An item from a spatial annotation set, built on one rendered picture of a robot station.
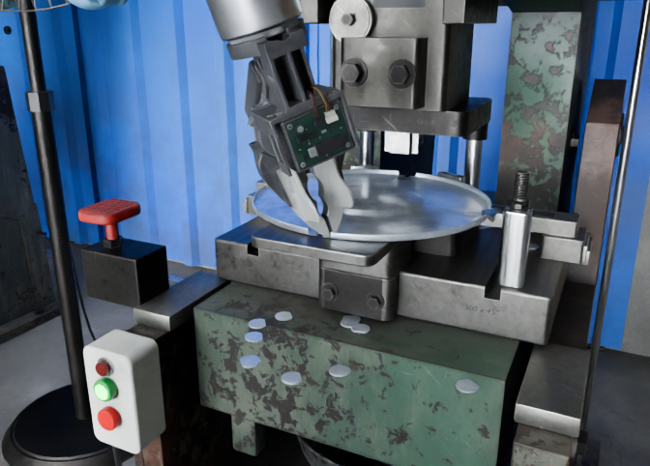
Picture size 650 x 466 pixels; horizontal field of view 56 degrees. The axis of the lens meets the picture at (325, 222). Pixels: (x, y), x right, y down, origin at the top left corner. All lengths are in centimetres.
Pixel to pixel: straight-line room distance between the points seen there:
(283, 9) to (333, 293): 36
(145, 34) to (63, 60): 46
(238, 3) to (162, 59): 200
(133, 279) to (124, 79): 189
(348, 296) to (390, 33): 32
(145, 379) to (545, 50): 71
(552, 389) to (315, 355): 26
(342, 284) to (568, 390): 27
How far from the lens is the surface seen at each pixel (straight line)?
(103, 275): 87
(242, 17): 53
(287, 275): 82
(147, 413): 81
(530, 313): 73
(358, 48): 75
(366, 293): 74
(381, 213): 70
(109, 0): 45
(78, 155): 293
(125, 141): 271
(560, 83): 99
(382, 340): 72
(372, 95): 75
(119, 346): 78
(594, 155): 107
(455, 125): 76
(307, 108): 53
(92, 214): 84
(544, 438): 65
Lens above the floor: 99
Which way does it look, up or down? 18 degrees down
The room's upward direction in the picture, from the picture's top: straight up
